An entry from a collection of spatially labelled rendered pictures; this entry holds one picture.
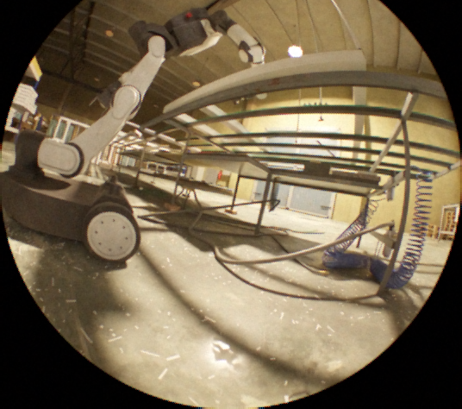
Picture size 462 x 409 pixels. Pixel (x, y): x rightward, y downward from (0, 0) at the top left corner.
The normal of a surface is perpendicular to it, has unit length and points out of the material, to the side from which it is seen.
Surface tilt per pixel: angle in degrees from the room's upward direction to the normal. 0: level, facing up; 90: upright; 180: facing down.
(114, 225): 90
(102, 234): 90
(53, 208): 90
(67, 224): 90
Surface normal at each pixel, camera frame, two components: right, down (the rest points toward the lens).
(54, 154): 0.67, 0.10
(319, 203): -0.61, -0.20
